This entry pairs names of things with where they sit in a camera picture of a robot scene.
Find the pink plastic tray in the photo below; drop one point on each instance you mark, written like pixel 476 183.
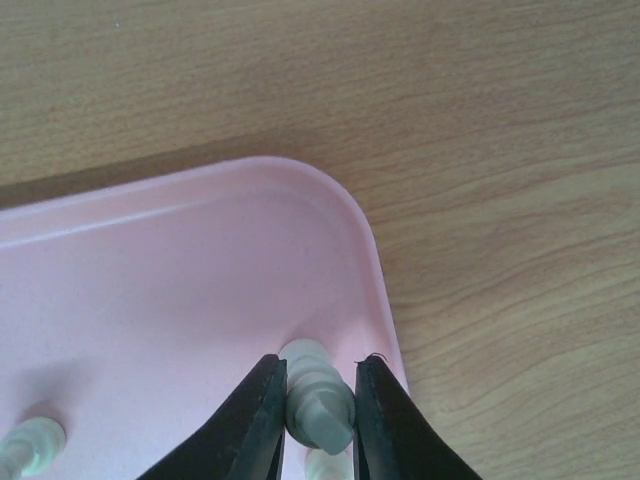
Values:
pixel 130 313

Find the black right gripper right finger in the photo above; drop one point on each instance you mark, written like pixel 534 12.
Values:
pixel 392 439

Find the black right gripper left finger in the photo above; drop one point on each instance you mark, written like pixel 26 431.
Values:
pixel 244 439

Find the light wooden chess piece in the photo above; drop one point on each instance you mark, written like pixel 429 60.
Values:
pixel 31 447
pixel 322 466
pixel 319 405

